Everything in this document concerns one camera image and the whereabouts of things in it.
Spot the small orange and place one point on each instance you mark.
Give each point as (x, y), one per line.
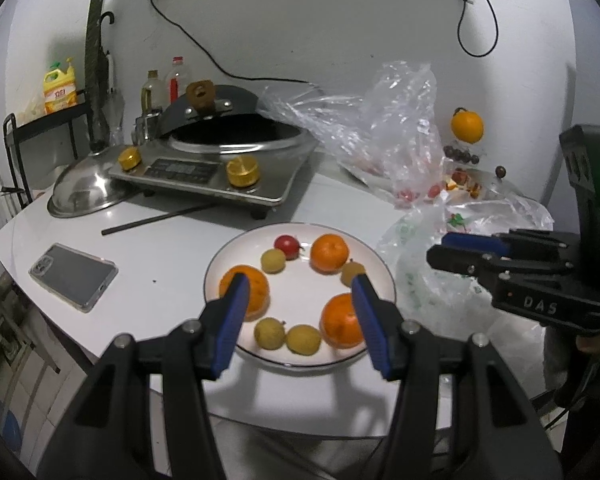
(329, 252)

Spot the steel induction cooker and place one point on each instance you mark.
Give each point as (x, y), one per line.
(215, 170)

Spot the small glass jar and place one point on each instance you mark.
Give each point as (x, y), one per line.
(147, 127)

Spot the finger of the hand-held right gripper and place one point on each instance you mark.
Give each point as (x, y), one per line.
(475, 242)
(470, 262)

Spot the person's right hand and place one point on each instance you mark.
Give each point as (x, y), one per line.
(589, 345)

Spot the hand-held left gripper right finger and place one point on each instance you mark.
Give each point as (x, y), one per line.
(370, 325)

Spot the cut fruit pieces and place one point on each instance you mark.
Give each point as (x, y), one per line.
(464, 182)

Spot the person's right forearm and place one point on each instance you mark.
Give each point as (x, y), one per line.
(590, 380)

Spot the black stick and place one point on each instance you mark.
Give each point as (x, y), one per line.
(155, 219)

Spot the yellow longan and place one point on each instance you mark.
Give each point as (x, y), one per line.
(303, 338)
(272, 260)
(269, 333)
(351, 272)

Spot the steel wok lid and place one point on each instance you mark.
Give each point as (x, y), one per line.
(90, 185)

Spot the large orange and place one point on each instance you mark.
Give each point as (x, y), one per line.
(339, 322)

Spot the red cap bottle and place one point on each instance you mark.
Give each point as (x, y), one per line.
(177, 80)

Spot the row of dark grapes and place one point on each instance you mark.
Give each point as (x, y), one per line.
(461, 154)

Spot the clear plastic bag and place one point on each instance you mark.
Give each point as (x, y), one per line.
(370, 125)

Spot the white plate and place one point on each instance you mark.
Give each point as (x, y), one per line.
(300, 290)

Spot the yellow detergent jug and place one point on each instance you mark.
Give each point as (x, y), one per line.
(60, 87)

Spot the smartphone in clear case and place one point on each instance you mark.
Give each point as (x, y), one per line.
(72, 276)

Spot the orange fruit ornament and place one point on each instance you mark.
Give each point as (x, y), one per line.
(466, 126)

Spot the black wok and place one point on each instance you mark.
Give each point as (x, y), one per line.
(230, 125)

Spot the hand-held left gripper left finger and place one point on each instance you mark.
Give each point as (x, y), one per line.
(232, 325)

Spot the black metal rack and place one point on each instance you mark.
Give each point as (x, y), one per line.
(45, 130)

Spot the oil bottle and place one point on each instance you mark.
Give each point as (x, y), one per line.
(152, 91)

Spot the black folded umbrella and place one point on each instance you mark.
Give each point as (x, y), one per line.
(99, 85)

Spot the single dark grape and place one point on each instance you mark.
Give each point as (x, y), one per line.
(500, 171)

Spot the bagged red tomato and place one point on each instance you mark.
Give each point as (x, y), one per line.
(405, 194)
(434, 190)

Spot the small red tomato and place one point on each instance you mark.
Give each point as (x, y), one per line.
(286, 246)

